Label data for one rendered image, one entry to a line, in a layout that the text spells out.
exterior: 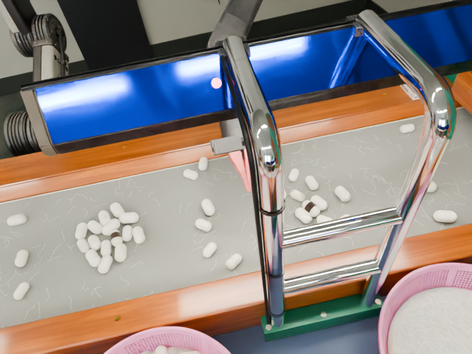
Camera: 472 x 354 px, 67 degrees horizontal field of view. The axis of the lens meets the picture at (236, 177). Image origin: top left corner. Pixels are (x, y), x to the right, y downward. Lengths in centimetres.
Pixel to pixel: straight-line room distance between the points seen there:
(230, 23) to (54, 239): 53
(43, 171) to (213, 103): 57
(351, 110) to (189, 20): 195
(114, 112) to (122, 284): 35
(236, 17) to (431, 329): 59
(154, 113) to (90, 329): 37
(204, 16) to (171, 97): 230
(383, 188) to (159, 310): 47
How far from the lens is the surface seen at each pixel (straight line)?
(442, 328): 65
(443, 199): 77
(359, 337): 67
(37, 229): 83
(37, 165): 93
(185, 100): 40
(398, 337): 63
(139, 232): 70
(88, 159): 87
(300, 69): 42
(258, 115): 29
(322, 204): 69
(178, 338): 60
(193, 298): 60
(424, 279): 66
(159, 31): 269
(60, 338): 65
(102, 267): 69
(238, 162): 61
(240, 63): 36
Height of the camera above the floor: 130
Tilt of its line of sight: 48 degrees down
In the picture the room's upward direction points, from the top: 9 degrees counter-clockwise
